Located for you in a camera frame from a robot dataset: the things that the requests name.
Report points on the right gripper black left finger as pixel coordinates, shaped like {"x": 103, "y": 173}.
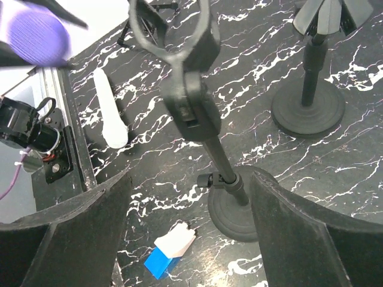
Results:
{"x": 73, "y": 243}

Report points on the black round-base mic stand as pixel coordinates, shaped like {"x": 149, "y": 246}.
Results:
{"x": 311, "y": 107}

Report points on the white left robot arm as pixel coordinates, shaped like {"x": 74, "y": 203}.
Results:
{"x": 22, "y": 125}

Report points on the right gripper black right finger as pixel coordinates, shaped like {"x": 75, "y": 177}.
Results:
{"x": 305, "y": 244}

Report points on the white handheld microphone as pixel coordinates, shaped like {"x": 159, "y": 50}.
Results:
{"x": 114, "y": 130}

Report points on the black stand with purple mic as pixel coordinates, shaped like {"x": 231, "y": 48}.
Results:
{"x": 197, "y": 117}

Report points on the purple handheld microphone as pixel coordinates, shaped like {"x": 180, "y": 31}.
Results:
{"x": 38, "y": 38}

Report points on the black left tripod stand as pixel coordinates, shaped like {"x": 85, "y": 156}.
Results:
{"x": 148, "y": 27}

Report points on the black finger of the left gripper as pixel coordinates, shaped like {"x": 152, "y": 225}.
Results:
{"x": 8, "y": 58}
{"x": 54, "y": 7}

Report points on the aluminium frame rail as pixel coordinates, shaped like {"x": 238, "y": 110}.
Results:
{"x": 70, "y": 161}

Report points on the blue and white block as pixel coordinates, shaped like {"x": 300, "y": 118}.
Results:
{"x": 169, "y": 249}

